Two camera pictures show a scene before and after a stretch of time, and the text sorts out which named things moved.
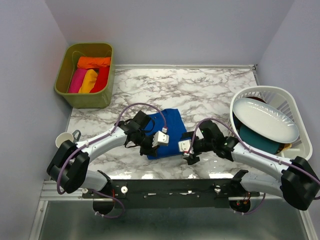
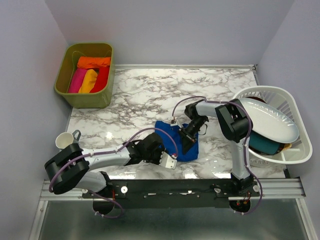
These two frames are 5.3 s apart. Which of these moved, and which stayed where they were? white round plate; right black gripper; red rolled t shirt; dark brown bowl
Moved: right black gripper
Stayed: white round plate; dark brown bowl; red rolled t shirt
